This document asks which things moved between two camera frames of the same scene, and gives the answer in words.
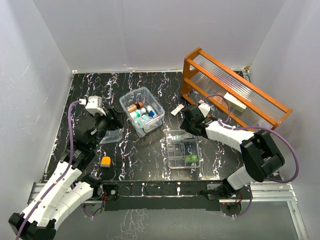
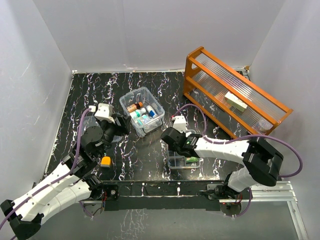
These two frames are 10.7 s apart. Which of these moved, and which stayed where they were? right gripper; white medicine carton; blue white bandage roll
Moved: right gripper
Stayed: blue white bandage roll; white medicine carton
